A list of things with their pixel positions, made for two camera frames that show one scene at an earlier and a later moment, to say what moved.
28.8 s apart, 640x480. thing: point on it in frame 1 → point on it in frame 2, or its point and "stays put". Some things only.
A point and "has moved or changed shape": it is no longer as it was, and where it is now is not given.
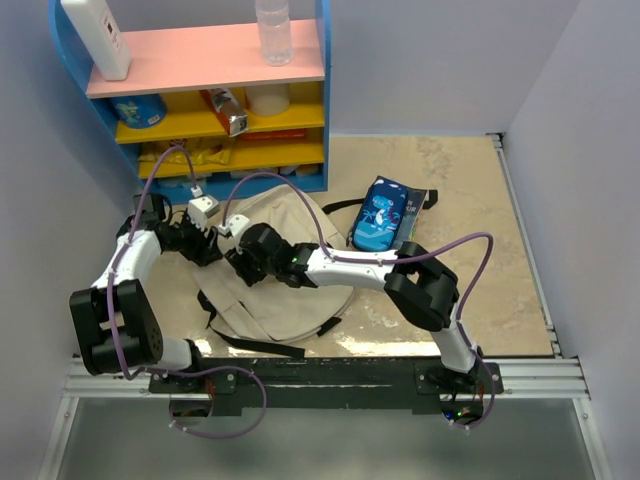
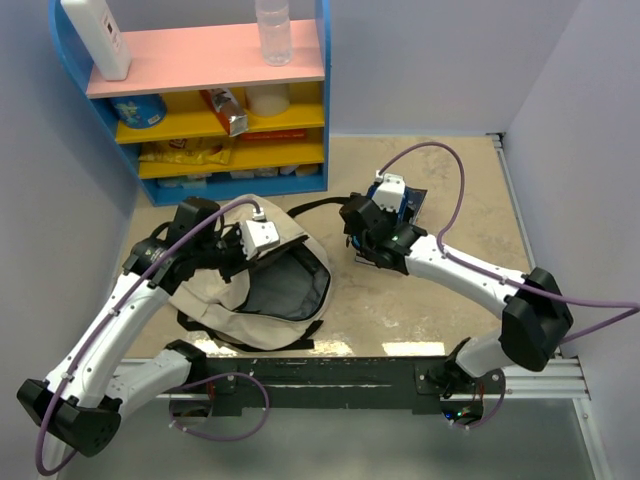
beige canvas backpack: x=272 y=310 has moved or changed shape
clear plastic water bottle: x=276 y=32 stays put
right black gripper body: x=248 y=267 → x=391 y=215
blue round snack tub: x=140 y=110 stays put
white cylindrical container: x=267 y=99 stays put
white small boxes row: x=305 y=170 stays put
